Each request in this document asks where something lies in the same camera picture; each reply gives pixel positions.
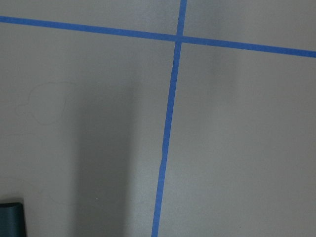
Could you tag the black mouse pad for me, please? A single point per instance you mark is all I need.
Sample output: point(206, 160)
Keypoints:
point(12, 220)

